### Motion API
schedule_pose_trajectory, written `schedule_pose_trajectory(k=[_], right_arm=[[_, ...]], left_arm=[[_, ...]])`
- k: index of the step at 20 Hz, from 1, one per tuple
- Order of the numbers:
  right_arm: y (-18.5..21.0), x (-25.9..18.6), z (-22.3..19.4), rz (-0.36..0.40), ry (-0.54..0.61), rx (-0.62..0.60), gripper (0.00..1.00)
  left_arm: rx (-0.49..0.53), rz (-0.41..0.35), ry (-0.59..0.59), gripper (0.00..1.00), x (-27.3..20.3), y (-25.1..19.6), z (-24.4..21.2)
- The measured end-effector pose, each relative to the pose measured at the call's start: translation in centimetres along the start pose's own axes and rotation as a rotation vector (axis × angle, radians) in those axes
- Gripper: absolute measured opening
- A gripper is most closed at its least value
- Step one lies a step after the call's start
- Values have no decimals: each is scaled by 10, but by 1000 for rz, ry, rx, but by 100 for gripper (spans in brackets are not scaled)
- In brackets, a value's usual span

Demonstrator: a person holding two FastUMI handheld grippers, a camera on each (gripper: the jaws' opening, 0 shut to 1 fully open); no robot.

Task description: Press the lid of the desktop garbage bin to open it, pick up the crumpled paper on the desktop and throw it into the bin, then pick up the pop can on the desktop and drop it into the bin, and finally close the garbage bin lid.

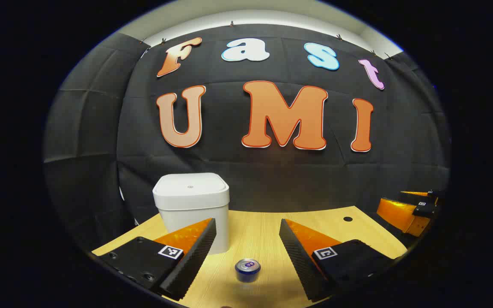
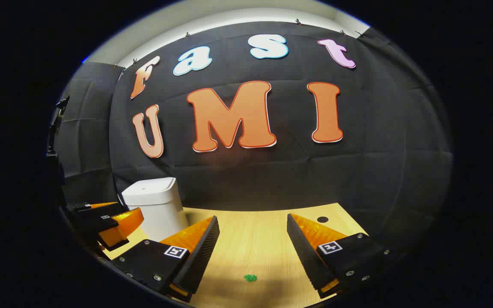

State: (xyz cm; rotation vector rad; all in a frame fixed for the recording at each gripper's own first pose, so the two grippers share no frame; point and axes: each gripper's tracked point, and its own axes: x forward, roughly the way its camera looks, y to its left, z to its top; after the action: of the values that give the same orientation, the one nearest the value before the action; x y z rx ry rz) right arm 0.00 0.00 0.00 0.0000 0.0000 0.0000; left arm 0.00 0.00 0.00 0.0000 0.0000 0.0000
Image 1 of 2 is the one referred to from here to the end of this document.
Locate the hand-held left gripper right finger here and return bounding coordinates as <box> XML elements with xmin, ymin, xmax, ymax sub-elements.
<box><xmin>279</xmin><ymin>218</ymin><xmax>403</xmax><ymax>302</ymax></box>

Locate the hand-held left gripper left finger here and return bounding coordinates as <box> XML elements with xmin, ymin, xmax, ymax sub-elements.
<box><xmin>99</xmin><ymin>217</ymin><xmax>217</xmax><ymax>301</ymax></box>

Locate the blue pop can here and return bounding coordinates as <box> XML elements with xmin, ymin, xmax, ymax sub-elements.
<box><xmin>235</xmin><ymin>258</ymin><xmax>261</xmax><ymax>283</ymax></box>

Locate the white desktop garbage bin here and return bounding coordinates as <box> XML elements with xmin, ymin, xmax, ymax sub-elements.
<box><xmin>152</xmin><ymin>173</ymin><xmax>230</xmax><ymax>255</ymax></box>

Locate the wooden desktop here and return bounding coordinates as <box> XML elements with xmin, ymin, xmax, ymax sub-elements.
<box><xmin>92</xmin><ymin>205</ymin><xmax>408</xmax><ymax>308</ymax></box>

